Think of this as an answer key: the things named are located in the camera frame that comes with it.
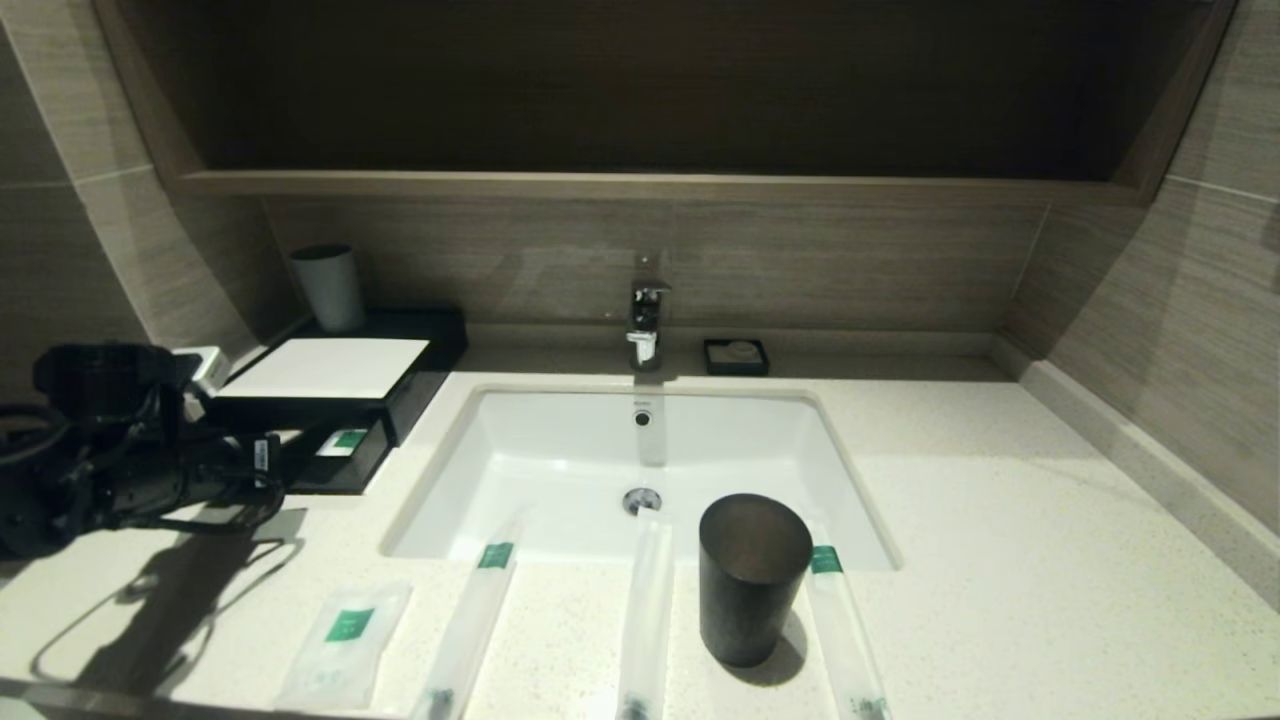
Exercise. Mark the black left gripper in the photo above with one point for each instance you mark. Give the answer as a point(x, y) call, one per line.
point(190, 475)

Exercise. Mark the long dental kit packet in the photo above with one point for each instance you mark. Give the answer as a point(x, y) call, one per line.
point(475, 620)

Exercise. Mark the black box white ribbed top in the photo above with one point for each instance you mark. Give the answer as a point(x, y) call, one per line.
point(330, 368)

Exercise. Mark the long white packet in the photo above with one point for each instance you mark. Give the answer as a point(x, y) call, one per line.
point(295, 437)

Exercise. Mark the small green label packet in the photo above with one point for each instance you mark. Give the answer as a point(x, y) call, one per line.
point(345, 442)

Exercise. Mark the grey cup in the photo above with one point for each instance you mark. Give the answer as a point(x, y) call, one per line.
point(330, 290)

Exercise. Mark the square shower cap packet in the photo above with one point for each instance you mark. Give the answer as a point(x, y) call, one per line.
point(345, 650)

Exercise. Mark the white sink basin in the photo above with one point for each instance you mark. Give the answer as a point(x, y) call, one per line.
point(560, 470)

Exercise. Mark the chrome sink drain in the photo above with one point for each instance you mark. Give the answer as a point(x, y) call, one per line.
point(642, 500)

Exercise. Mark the chrome faucet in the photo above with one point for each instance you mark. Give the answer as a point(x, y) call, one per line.
point(646, 315)

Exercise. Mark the long plain frosted packet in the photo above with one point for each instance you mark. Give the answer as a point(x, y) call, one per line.
point(645, 620)

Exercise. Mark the black soap dish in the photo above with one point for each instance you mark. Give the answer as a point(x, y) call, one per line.
point(712, 360)

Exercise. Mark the round beige soap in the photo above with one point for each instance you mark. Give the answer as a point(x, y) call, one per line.
point(741, 350)

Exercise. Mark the dark tumbler cup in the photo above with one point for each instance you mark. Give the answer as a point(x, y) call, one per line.
point(745, 600)

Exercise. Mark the long green label packet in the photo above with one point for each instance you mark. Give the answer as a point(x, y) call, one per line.
point(845, 640)

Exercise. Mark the wooden wall shelf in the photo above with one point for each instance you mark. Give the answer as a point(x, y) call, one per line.
point(640, 185)

